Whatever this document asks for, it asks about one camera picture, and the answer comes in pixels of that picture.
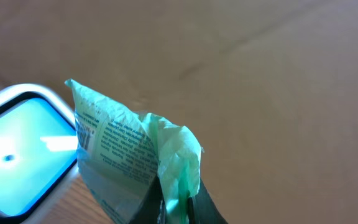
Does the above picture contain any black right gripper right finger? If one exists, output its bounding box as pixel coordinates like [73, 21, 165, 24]
[187, 180, 227, 224]

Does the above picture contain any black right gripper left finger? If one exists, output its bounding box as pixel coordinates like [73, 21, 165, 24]
[129, 177, 165, 224]

